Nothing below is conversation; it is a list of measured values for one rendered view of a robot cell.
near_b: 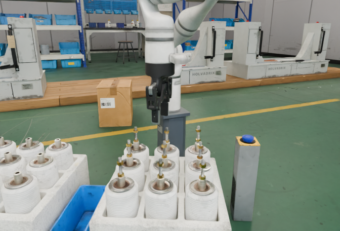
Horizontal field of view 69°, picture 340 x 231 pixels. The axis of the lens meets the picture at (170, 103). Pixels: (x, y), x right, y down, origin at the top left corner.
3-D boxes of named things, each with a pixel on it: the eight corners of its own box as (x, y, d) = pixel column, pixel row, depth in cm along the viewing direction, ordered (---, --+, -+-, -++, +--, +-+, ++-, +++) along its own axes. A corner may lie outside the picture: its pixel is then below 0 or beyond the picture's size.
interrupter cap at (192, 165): (209, 161, 86) (209, 159, 86) (212, 173, 79) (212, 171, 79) (187, 160, 87) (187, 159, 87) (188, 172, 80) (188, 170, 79)
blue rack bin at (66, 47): (59, 52, 514) (58, 42, 508) (79, 51, 528) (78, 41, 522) (59, 54, 470) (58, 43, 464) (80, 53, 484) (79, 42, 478)
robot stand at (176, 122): (154, 158, 138) (153, 107, 130) (177, 154, 143) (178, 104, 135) (163, 172, 125) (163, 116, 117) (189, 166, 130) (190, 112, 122)
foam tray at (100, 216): (124, 191, 110) (122, 154, 105) (212, 194, 108) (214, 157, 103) (93, 273, 73) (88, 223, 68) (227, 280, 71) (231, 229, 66)
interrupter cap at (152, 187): (150, 197, 68) (150, 195, 68) (145, 181, 75) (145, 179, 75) (176, 192, 70) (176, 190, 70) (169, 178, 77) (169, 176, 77)
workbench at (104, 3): (86, 59, 619) (78, -24, 566) (140, 57, 670) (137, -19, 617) (88, 63, 557) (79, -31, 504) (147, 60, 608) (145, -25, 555)
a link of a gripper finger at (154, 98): (146, 84, 59) (149, 106, 62) (143, 88, 57) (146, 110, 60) (157, 85, 58) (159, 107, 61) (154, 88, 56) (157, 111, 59)
